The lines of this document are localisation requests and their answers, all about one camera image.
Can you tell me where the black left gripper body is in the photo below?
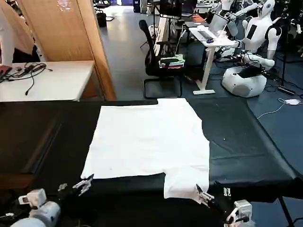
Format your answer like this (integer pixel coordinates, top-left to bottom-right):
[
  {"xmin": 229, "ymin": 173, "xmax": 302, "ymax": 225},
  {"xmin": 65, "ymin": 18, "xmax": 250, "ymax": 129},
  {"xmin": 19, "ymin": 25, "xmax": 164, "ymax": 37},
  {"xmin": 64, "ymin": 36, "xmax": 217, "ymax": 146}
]
[{"xmin": 46, "ymin": 183, "xmax": 80, "ymax": 207}]

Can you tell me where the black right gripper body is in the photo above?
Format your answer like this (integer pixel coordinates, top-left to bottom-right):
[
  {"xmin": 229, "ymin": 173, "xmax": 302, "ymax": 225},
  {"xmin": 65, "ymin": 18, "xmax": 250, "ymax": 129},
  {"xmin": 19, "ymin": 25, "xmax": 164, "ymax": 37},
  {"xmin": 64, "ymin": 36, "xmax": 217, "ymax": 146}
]
[{"xmin": 205, "ymin": 199, "xmax": 235, "ymax": 223}]

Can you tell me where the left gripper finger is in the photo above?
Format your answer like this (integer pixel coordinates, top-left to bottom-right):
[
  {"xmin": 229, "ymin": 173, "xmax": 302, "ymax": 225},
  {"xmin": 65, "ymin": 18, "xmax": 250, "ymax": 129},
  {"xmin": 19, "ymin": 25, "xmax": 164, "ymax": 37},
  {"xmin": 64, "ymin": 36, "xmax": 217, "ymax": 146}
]
[
  {"xmin": 78, "ymin": 177, "xmax": 93, "ymax": 197},
  {"xmin": 72, "ymin": 173, "xmax": 95, "ymax": 189}
]

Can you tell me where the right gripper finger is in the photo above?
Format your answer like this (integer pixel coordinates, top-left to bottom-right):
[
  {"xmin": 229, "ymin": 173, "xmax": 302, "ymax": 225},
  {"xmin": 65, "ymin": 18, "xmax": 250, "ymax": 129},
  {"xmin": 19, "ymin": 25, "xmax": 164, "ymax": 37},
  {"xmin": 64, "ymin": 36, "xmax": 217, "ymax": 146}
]
[
  {"xmin": 195, "ymin": 183, "xmax": 215, "ymax": 201},
  {"xmin": 197, "ymin": 195, "xmax": 212, "ymax": 209}
]

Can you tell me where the black table cover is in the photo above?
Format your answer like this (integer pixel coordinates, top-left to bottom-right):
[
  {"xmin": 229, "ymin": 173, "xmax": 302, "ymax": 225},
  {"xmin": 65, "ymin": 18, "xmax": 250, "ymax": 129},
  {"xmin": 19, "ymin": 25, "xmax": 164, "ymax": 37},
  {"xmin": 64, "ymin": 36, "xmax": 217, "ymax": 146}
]
[{"xmin": 0, "ymin": 97, "xmax": 303, "ymax": 204}]

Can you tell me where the black table leg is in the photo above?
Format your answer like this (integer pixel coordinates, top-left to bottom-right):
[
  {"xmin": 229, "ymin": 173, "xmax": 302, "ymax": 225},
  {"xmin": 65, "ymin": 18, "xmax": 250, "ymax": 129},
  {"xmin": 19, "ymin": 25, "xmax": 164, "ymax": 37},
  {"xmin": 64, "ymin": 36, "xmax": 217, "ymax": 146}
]
[{"xmin": 278, "ymin": 196, "xmax": 295, "ymax": 227}]

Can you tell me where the white shirt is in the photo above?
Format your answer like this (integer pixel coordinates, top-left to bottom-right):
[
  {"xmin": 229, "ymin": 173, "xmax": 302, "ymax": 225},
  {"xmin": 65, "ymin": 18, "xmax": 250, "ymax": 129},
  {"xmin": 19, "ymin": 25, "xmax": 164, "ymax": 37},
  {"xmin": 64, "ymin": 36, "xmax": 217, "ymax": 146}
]
[{"xmin": 80, "ymin": 98, "xmax": 211, "ymax": 200}]

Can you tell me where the white side table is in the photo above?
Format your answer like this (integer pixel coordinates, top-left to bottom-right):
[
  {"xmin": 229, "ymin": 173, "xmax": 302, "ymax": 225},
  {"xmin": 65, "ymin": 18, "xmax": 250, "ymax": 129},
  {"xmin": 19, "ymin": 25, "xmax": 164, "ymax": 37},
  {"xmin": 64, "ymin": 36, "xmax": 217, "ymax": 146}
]
[{"xmin": 0, "ymin": 60, "xmax": 96, "ymax": 103}]

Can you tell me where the white standing desk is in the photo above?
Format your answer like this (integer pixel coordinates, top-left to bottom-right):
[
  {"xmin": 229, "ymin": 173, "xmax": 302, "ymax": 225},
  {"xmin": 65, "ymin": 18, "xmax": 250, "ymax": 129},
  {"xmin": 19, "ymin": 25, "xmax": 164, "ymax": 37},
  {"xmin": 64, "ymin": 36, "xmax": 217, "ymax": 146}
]
[{"xmin": 188, "ymin": 26, "xmax": 240, "ymax": 96}]

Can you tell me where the stack of folded clothes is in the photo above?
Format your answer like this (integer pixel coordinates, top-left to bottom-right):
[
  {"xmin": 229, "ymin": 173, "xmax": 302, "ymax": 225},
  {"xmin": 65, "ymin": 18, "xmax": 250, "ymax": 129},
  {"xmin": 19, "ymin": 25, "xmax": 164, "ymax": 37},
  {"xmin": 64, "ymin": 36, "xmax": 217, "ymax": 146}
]
[{"xmin": 159, "ymin": 53, "xmax": 186, "ymax": 70}]

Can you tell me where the black office chair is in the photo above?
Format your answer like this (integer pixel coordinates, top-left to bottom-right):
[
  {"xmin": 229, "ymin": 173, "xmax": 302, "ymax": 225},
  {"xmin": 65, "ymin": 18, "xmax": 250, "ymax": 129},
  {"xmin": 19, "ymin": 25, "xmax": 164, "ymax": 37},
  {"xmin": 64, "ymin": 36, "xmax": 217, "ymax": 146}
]
[{"xmin": 139, "ymin": 19, "xmax": 186, "ymax": 99}]

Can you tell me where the large wooden partition panel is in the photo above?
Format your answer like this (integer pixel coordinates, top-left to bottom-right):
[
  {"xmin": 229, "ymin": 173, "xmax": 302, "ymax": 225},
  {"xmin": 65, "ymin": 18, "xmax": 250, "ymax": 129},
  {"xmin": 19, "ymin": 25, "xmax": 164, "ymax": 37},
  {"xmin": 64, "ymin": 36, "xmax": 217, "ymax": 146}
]
[{"xmin": 18, "ymin": 0, "xmax": 117, "ymax": 100}]

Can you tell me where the white humanoid robot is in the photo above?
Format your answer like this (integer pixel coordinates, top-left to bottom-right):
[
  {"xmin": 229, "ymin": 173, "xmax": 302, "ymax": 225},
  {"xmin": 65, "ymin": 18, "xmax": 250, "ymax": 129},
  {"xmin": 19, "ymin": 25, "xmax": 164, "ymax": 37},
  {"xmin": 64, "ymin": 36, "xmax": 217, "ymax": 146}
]
[{"xmin": 221, "ymin": 0, "xmax": 284, "ymax": 98}]

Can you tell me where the black tripod stand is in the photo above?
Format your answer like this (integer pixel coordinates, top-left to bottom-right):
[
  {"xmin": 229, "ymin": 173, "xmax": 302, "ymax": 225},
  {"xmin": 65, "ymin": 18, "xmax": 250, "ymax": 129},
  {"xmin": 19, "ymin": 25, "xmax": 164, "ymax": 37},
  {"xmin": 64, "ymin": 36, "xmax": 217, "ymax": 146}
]
[{"xmin": 277, "ymin": 21, "xmax": 297, "ymax": 96}]

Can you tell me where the white keyboard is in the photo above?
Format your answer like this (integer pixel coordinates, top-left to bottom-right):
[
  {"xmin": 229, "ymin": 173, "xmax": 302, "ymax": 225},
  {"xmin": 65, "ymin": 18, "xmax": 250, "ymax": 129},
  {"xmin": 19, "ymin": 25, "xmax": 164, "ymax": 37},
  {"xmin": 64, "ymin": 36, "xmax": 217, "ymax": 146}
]
[{"xmin": 196, "ymin": 30, "xmax": 218, "ymax": 40}]

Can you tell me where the black bag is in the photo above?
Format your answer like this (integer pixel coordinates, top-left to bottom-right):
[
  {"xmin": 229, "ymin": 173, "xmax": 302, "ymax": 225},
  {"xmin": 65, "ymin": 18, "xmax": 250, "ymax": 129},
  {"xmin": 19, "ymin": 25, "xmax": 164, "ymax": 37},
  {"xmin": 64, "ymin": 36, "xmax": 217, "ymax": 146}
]
[{"xmin": 96, "ymin": 12, "xmax": 107, "ymax": 27}]

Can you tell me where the white leaning board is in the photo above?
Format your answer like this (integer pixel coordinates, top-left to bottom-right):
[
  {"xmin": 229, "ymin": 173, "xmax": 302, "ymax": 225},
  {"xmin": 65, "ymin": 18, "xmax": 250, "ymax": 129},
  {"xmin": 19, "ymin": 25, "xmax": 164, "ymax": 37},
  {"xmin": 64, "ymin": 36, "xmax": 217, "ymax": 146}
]
[{"xmin": 154, "ymin": 16, "xmax": 171, "ymax": 58}]

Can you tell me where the small wooden partition panel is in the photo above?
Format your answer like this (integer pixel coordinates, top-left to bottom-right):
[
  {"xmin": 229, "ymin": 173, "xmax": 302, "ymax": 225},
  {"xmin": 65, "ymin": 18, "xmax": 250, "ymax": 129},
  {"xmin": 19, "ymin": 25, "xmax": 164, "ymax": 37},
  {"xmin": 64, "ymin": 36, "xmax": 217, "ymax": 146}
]
[{"xmin": 0, "ymin": 0, "xmax": 36, "ymax": 54}]

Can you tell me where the silver laptop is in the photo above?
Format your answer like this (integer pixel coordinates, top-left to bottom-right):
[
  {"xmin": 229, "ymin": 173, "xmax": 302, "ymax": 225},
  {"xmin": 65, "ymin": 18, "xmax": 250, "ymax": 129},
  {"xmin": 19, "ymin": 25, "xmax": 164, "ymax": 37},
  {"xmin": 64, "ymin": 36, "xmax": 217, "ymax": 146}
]
[{"xmin": 207, "ymin": 12, "xmax": 230, "ymax": 36}]

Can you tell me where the black monitor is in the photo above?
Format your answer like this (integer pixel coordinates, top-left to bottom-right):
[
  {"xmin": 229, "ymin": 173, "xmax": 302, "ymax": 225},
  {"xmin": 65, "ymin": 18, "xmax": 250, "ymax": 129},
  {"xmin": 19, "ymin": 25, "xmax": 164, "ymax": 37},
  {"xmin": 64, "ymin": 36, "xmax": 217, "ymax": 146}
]
[{"xmin": 159, "ymin": 0, "xmax": 183, "ymax": 20}]

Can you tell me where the black cable bundle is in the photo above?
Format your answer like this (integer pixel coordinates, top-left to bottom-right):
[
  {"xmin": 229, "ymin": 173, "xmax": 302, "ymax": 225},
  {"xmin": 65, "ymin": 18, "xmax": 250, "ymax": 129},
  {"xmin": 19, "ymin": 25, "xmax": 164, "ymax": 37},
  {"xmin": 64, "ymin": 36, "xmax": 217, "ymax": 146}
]
[{"xmin": 0, "ymin": 61, "xmax": 53, "ymax": 96}]

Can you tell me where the white power adapter with cable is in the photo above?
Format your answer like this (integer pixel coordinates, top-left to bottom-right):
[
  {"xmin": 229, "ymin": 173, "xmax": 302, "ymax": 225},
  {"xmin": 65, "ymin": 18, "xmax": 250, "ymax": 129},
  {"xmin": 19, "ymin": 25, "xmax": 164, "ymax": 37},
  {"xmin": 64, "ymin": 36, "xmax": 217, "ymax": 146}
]
[{"xmin": 256, "ymin": 97, "xmax": 302, "ymax": 119}]

